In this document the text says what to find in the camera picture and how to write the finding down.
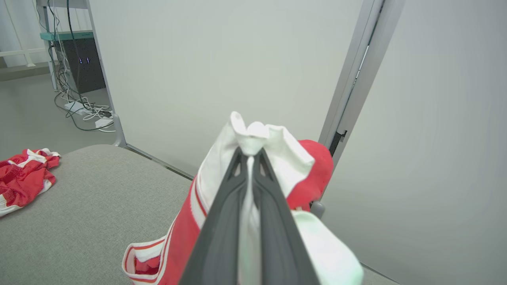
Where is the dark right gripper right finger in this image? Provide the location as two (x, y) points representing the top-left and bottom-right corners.
(253, 147), (321, 285)

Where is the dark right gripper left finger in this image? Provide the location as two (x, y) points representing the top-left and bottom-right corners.
(179, 146), (249, 285)

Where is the red and white garment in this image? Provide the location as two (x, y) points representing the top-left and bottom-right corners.
(122, 111), (364, 285)

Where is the crumpled red white garment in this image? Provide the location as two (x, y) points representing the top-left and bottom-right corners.
(0, 148), (61, 217)

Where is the white power strip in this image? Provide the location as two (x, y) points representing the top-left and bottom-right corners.
(65, 101), (87, 116)

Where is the black computer box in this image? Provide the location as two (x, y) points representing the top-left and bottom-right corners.
(53, 38), (107, 94)

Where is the white railing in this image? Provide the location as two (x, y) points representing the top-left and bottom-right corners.
(0, 47), (47, 68)

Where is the tangled white cable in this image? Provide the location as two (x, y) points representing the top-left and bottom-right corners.
(59, 89), (116, 133)

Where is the hanging black cable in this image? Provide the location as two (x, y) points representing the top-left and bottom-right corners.
(65, 0), (86, 101)

